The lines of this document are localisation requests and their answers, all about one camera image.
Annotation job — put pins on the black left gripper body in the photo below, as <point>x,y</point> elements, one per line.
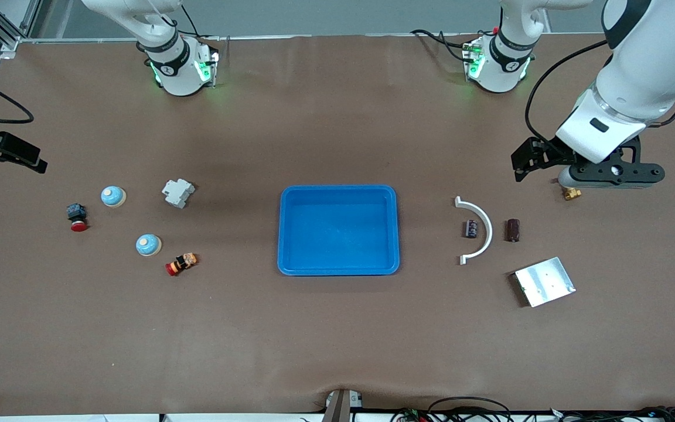
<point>544,151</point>

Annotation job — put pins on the plain brown tall capacitor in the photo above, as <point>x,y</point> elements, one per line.
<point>512,230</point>

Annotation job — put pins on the small black purple component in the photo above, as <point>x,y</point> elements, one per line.
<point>470,229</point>

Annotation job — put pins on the blue bell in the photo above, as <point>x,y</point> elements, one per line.
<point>148,245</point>
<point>113,196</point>

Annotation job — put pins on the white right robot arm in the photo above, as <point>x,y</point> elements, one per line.
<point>179,70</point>

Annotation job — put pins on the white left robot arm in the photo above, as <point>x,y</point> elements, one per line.
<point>648,58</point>

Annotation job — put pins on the blue plastic tray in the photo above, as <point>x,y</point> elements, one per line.
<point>337,231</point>

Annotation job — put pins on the silver metal plate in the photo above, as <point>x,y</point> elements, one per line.
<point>545,282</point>

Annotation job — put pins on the white circuit breaker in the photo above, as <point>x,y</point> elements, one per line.
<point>178,193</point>

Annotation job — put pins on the red push button switch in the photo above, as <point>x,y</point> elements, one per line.
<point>77,218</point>

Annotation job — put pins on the white curved plastic bracket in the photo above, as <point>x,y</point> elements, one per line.
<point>489,231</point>

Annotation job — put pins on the black left camera mounting plate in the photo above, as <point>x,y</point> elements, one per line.
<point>636,174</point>

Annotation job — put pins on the red and orange button switch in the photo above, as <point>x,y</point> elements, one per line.
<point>181,264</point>

